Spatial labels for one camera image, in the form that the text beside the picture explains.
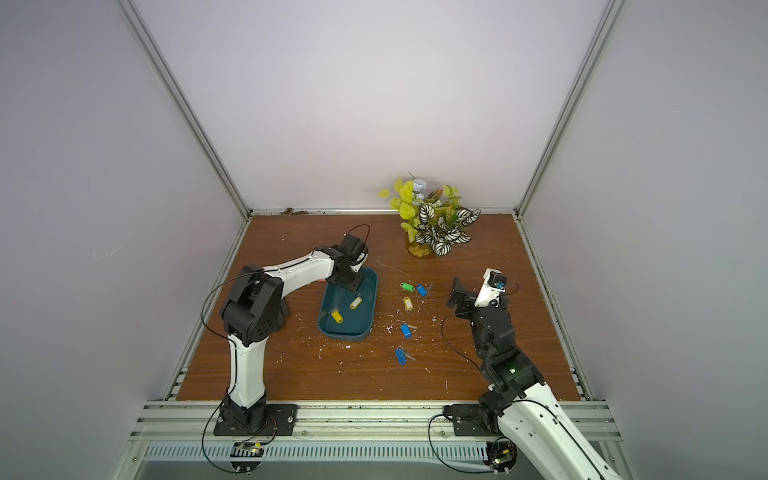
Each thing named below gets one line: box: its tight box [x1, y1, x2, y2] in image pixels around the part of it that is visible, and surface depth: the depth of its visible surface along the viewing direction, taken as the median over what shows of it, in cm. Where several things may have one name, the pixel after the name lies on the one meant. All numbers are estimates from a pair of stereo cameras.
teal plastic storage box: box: [317, 266, 379, 342], surface depth 94 cm
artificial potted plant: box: [378, 177, 481, 260], surface depth 91 cm
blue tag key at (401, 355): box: [395, 346, 407, 366], surface depth 85 cm
